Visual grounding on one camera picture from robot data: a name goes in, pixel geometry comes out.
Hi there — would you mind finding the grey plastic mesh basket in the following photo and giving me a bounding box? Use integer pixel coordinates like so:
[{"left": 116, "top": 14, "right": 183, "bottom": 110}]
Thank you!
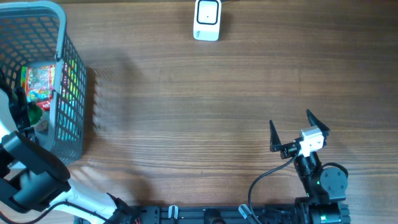
[{"left": 1, "top": 1, "right": 88, "bottom": 165}]

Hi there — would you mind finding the white barcode scanner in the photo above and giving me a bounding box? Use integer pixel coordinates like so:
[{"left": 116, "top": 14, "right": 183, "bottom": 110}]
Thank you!
[{"left": 193, "top": 0, "right": 222, "bottom": 42}]

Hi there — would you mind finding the colourful candy bag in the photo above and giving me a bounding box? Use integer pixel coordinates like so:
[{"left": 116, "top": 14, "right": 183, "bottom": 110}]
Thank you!
[{"left": 21, "top": 65, "right": 55, "bottom": 111}]

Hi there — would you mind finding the green lid jar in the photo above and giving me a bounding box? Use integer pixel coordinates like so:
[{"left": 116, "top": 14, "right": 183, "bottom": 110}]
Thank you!
[{"left": 27, "top": 102, "right": 49, "bottom": 132}]

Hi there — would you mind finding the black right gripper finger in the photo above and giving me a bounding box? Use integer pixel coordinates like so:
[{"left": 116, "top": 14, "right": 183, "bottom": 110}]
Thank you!
[
  {"left": 306, "top": 109, "right": 330, "bottom": 136},
  {"left": 269, "top": 120, "right": 282, "bottom": 152}
]

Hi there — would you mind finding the black aluminium mounting rail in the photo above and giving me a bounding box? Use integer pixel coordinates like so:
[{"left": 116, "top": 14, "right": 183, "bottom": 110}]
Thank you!
[{"left": 111, "top": 203, "right": 351, "bottom": 224}]

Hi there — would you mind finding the black camera cable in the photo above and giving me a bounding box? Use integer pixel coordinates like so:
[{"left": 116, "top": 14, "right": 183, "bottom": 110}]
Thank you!
[{"left": 248, "top": 149, "right": 301, "bottom": 224}]

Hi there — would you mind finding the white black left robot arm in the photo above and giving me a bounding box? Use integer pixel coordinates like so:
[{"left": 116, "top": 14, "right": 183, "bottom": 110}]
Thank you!
[{"left": 1, "top": 77, "right": 141, "bottom": 223}]

